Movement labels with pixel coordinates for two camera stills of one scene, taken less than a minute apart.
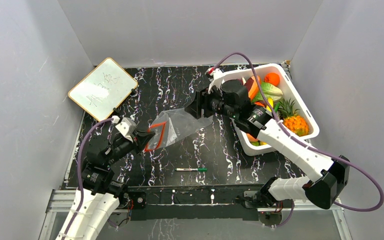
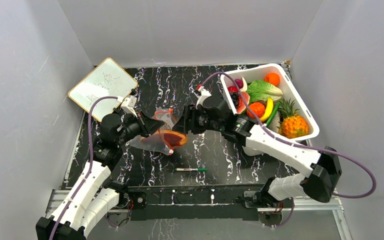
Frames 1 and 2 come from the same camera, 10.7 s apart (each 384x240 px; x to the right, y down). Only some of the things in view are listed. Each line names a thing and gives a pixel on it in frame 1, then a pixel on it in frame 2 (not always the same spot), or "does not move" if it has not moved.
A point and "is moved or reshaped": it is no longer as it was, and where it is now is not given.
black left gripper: [141, 139] to [148, 126]
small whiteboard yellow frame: [104, 90] does not move
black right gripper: [204, 107] to [190, 119]
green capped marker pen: [201, 170] does not move
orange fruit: [272, 78] does not move
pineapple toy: [297, 124] does not move
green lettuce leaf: [269, 91] does not move
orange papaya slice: [254, 87] to [175, 138]
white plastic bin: [289, 91] does not move
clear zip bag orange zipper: [172, 125] is moved or reshaped
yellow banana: [270, 101] does not move
